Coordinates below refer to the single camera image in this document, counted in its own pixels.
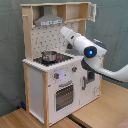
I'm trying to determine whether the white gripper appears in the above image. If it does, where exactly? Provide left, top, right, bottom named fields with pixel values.
left=60, top=27, right=76, bottom=43

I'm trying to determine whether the white toy microwave door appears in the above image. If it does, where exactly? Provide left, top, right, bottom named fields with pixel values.
left=89, top=4, right=97, bottom=22

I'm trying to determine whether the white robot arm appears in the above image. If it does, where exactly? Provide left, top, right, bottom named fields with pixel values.
left=60, top=27, right=128, bottom=82

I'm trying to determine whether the wooden toy kitchen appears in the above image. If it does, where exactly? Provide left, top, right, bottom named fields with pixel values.
left=22, top=2, right=101, bottom=127

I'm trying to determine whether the black toy stovetop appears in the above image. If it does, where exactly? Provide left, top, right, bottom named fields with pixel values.
left=34, top=53, right=71, bottom=66

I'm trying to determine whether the grey range hood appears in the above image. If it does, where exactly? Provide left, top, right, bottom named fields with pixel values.
left=35, top=5, right=64, bottom=27

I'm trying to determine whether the silver toy pot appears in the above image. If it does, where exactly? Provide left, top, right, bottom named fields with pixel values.
left=42, top=51, right=57, bottom=62

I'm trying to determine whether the red right stove knob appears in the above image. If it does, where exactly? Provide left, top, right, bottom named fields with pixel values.
left=71, top=66, right=78, bottom=73

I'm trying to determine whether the red stove knob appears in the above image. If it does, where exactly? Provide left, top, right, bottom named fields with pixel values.
left=71, top=66, right=78, bottom=73
left=54, top=73, right=60, bottom=79

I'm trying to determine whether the red left stove knob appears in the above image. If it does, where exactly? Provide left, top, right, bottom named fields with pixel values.
left=54, top=73, right=60, bottom=79

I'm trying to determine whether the grey dishwasher panel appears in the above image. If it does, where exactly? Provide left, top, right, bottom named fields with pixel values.
left=87, top=70, right=95, bottom=81

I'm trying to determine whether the toy oven door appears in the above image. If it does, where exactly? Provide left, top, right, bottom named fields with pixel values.
left=55, top=81, right=74, bottom=111

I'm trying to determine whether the grey cupboard door handle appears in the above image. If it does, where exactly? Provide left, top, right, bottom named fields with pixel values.
left=82, top=76, right=87, bottom=90

